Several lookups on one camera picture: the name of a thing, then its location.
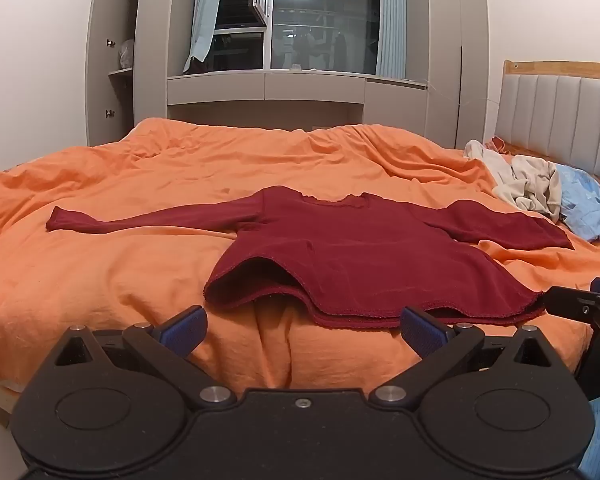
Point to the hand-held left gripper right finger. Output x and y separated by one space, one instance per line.
422 335

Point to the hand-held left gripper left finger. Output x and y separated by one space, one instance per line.
182 332

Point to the dark red long-sleeved shirt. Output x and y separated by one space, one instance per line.
360 255

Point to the beige crumpled clothes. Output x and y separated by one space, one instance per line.
527 180

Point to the light blue cloth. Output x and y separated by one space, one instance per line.
582 210

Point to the orange blanket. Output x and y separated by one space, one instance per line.
130 240

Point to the pink cloth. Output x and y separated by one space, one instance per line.
497 144

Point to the grey padded wooden headboard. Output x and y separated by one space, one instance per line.
560 115

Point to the grey built-in wardrobe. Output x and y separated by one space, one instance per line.
445 60

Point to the clear plastic bag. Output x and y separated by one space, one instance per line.
125 53

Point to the light blue curtain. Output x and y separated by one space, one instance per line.
392 20
202 15

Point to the window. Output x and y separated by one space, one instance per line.
305 15

